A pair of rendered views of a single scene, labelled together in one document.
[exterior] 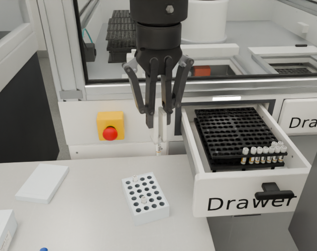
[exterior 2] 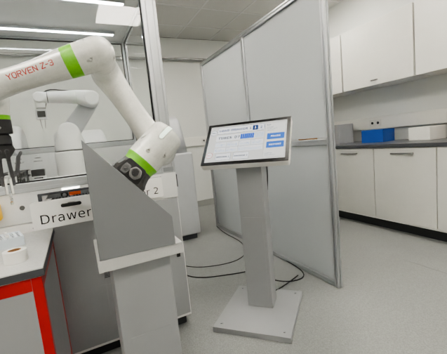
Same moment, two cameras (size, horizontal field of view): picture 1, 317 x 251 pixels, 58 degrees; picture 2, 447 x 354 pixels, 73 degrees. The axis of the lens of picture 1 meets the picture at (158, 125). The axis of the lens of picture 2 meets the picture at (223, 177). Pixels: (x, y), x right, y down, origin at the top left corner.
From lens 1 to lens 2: 103 cm
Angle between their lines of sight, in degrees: 32
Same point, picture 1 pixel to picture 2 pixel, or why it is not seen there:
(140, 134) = (15, 219)
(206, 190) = (36, 211)
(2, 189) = not seen: outside the picture
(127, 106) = (3, 200)
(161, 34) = not seen: outside the picture
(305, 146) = not seen: hidden behind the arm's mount
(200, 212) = (37, 226)
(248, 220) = not seen: hidden behind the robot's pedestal
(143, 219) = (5, 244)
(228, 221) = (102, 284)
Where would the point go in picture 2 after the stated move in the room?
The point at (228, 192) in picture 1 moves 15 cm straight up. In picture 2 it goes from (50, 211) to (43, 173)
